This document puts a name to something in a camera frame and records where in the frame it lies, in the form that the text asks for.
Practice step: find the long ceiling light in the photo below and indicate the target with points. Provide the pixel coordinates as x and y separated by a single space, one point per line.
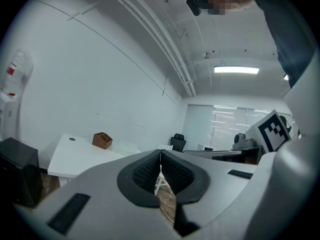
236 69

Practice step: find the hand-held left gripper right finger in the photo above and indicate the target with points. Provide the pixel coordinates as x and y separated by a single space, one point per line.
212 196

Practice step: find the black shelf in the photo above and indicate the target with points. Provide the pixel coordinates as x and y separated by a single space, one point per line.
240 155

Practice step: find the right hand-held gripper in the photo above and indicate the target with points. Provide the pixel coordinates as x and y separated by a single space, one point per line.
290 179

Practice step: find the white ceiling pipes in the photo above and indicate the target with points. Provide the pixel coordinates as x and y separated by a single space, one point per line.
160 34

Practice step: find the black cabinet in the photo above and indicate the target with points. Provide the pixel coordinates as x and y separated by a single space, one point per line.
17 171

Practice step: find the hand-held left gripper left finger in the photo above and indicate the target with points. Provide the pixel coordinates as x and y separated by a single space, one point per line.
100 209

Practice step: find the person's dark shirt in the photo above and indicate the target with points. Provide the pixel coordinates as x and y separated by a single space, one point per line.
287 34

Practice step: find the white water dispenser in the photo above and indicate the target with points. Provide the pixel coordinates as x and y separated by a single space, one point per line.
8 114

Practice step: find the gray conference camera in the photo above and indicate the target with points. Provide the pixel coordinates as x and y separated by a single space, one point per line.
241 141

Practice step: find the white stool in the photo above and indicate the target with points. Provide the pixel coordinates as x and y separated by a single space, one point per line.
162 184

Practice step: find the brown wooden desk organizer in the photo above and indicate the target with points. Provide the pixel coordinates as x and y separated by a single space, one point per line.
101 140

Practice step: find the white desk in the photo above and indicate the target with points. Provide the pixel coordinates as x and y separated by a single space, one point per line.
75 159

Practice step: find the black office chair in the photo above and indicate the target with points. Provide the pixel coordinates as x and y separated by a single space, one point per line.
178 142

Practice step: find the black head-mounted camera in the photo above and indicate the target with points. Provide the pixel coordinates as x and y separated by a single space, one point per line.
194 4

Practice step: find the white box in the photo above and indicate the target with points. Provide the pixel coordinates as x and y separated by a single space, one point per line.
205 147

